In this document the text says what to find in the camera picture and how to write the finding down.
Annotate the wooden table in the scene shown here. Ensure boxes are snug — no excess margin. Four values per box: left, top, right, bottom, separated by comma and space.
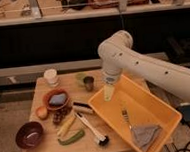
23, 69, 135, 152

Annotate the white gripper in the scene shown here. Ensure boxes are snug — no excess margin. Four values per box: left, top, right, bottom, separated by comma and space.
102, 72, 119, 102

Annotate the gray cloth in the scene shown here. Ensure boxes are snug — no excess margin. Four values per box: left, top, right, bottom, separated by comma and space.
130, 124, 162, 152

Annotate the green small bowl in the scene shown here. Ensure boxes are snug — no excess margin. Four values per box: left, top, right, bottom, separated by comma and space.
75, 72, 86, 87

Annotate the orange fruit toy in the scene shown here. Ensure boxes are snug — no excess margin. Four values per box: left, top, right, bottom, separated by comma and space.
35, 106, 48, 120

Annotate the orange plastic bin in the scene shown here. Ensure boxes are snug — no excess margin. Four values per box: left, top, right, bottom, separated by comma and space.
89, 75, 182, 152

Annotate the purple bowl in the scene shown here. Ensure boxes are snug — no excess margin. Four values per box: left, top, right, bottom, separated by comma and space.
15, 121, 44, 150

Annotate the metal cup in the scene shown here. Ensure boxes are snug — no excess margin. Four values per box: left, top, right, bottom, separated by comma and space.
84, 76, 94, 92

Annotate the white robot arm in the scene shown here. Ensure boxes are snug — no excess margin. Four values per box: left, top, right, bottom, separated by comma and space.
97, 30, 190, 102

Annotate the dark grapes toy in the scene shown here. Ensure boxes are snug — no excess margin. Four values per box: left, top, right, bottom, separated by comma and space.
52, 107, 71, 125

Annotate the yellow corn toy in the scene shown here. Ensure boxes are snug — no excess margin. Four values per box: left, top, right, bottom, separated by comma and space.
57, 115, 75, 137

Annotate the black and white eraser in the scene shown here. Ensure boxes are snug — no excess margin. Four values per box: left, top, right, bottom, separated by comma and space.
73, 102, 94, 114

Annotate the blue sponge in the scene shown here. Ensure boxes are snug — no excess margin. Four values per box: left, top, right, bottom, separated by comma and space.
49, 93, 66, 106

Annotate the white cup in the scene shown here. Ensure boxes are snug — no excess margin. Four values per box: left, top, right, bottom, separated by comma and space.
43, 68, 59, 86

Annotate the white dish brush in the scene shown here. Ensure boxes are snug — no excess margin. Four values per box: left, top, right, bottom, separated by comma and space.
76, 112, 109, 146

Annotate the green pepper toy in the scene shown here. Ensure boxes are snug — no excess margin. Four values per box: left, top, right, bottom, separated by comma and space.
58, 129, 85, 146

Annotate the blue black box device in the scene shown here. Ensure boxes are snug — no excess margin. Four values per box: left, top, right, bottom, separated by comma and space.
177, 104, 190, 124

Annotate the orange bowl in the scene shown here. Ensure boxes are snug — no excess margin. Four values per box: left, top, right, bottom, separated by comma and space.
42, 89, 70, 111

